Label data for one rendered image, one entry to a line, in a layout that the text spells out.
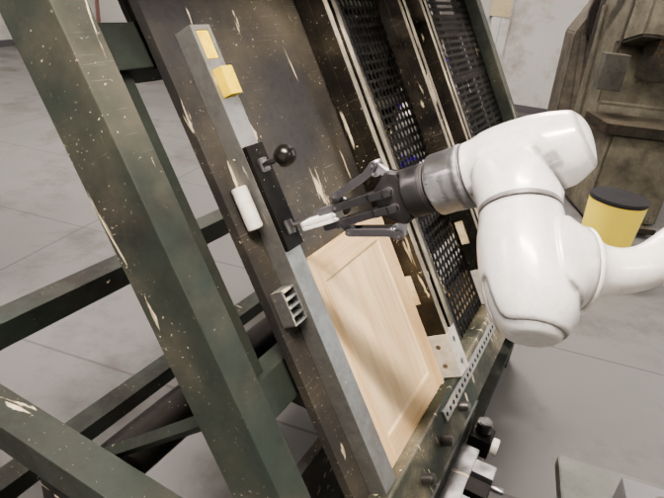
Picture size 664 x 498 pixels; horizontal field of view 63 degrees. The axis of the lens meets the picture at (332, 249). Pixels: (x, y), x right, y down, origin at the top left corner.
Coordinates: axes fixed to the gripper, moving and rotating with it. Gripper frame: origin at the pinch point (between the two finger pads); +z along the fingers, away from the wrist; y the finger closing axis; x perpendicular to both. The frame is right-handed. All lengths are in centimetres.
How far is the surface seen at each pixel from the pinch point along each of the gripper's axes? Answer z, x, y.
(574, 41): 28, 634, -14
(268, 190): 10.8, 3.2, -7.4
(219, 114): 13.3, 2.1, -22.7
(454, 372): 10, 44, 55
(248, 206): 13.0, -0.7, -6.2
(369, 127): 8.8, 44.7, -11.0
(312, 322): 12.2, 2.0, 18.4
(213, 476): 127, 45, 93
